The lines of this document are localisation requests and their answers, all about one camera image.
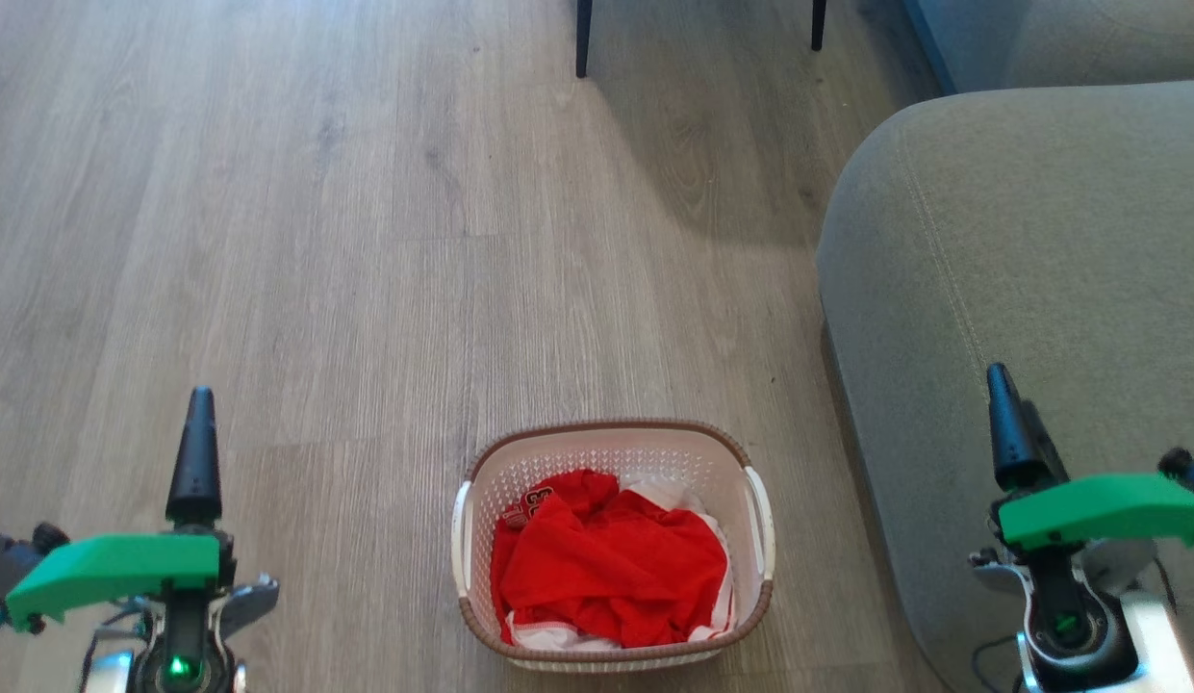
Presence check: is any white laundry basket brown rim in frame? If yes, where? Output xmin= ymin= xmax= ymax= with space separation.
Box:
xmin=451 ymin=418 xmax=777 ymax=673

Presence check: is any blue-grey upholstered seat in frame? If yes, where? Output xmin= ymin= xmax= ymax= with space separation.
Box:
xmin=902 ymin=0 xmax=1194 ymax=95

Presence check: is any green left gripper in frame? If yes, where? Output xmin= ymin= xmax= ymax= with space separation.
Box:
xmin=5 ymin=387 xmax=238 ymax=633

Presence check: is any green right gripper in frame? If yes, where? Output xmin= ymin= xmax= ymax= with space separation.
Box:
xmin=985 ymin=363 xmax=1194 ymax=557

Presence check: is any grey fabric sofa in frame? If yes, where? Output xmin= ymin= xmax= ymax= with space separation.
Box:
xmin=815 ymin=80 xmax=1194 ymax=693

